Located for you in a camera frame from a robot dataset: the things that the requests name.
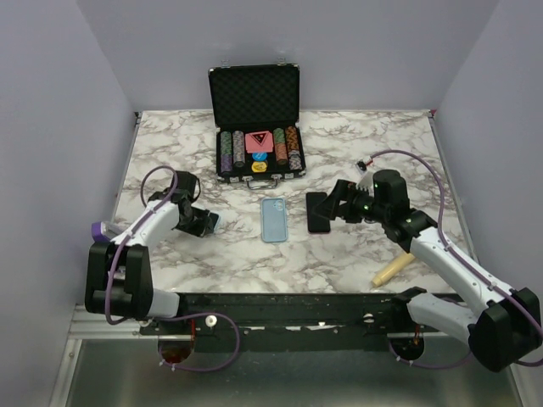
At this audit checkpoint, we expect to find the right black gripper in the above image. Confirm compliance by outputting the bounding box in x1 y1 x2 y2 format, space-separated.
312 178 389 224

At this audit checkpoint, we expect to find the black smartphone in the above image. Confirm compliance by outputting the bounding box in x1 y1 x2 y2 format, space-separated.
305 192 332 234

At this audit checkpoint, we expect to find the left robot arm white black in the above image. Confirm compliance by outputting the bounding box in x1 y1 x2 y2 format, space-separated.
84 165 219 335

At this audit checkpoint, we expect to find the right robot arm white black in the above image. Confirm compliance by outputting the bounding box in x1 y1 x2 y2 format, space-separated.
314 170 542 372

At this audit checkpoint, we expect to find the black aluminium poker chip case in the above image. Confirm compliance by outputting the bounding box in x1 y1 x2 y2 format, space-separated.
208 64 306 187

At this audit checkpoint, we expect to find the yellow dealer button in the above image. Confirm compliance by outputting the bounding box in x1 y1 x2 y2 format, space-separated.
251 161 268 173

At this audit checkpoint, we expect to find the blue dealer button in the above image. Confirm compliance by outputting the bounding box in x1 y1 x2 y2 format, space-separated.
251 152 267 162

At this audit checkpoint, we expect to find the pink card deck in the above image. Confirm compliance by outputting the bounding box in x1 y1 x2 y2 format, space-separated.
244 131 274 153

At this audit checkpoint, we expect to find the purple plastic card holder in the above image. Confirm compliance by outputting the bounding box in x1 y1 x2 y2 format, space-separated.
91 221 119 243

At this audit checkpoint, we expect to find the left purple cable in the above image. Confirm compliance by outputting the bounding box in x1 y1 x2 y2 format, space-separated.
104 164 179 326

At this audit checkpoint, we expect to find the purple cable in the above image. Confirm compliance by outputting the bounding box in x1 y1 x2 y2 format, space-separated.
360 148 543 366
104 164 179 326

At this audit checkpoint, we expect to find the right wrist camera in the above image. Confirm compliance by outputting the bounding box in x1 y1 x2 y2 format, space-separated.
355 157 373 192

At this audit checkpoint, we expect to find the beige wooden handle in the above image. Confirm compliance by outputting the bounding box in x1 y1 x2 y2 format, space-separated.
372 253 415 287

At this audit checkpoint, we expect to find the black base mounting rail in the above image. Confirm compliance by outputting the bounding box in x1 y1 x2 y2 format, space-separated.
140 293 427 359

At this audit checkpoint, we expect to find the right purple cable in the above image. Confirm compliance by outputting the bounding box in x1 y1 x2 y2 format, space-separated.
360 148 543 366

